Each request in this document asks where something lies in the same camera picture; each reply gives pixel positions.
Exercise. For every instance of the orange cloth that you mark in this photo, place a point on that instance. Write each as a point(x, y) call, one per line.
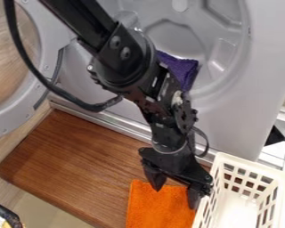
point(158, 207)

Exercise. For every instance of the washing machine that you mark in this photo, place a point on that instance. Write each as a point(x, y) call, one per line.
point(212, 74)

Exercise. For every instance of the purple cloth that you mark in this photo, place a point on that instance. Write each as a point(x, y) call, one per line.
point(181, 70)

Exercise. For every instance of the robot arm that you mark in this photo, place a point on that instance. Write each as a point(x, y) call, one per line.
point(109, 50)

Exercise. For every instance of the white basket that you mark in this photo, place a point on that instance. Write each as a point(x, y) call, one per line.
point(244, 196)

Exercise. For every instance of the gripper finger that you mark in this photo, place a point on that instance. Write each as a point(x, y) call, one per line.
point(155, 177)
point(195, 194)

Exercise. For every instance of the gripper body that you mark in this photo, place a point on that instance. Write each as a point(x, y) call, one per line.
point(173, 161)

